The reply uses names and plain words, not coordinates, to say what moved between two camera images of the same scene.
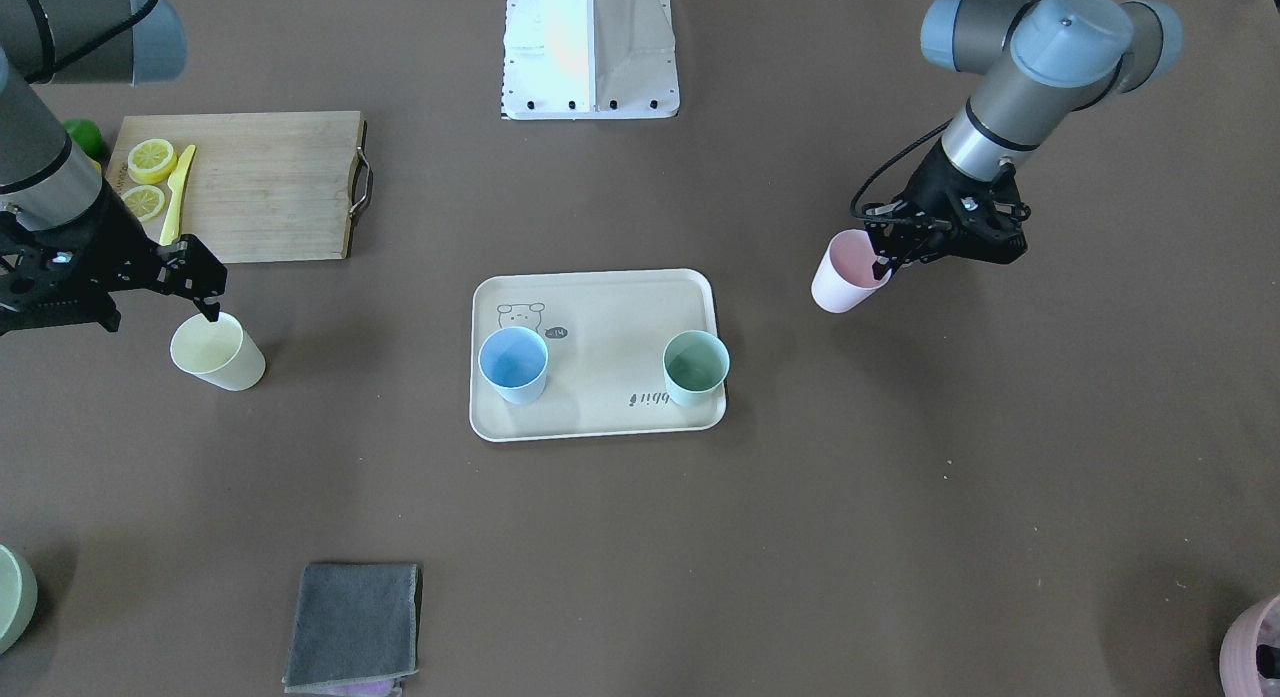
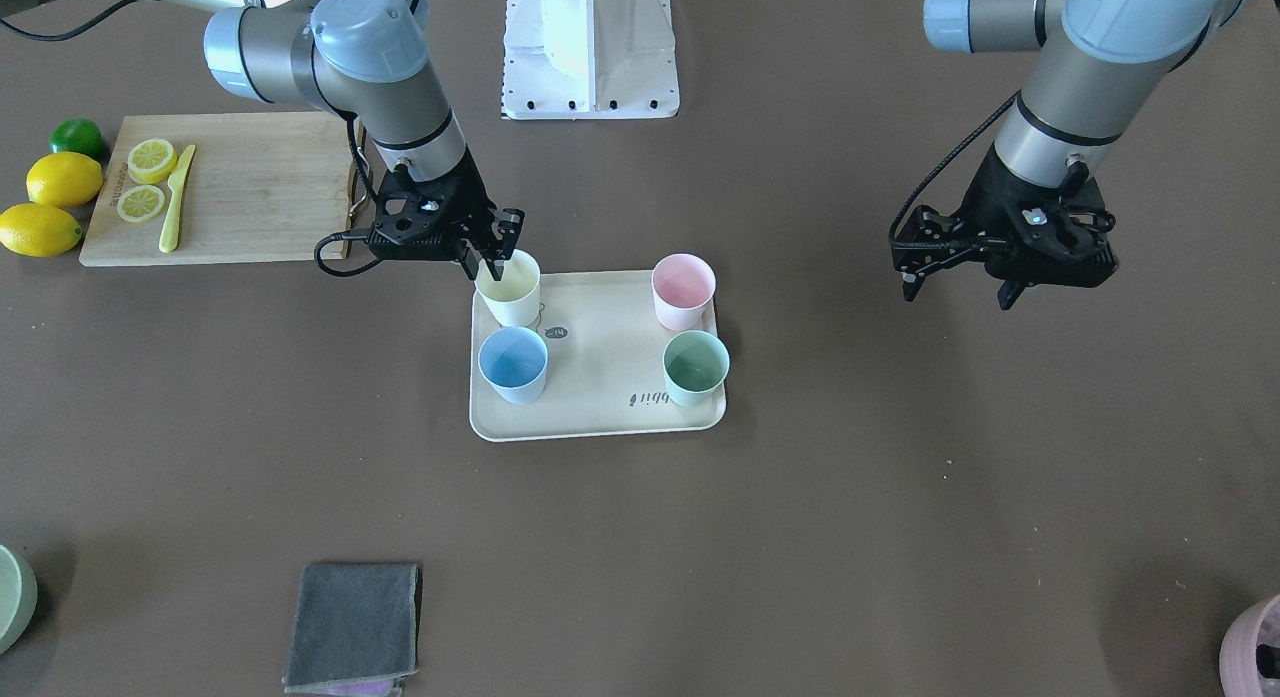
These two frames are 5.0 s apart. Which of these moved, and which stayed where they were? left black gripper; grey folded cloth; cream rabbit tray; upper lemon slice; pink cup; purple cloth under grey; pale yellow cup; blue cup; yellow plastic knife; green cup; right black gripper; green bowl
Moved: pink cup; left black gripper; pale yellow cup; right black gripper
Stayed: blue cup; green cup; yellow plastic knife; green bowl; purple cloth under grey; cream rabbit tray; upper lemon slice; grey folded cloth
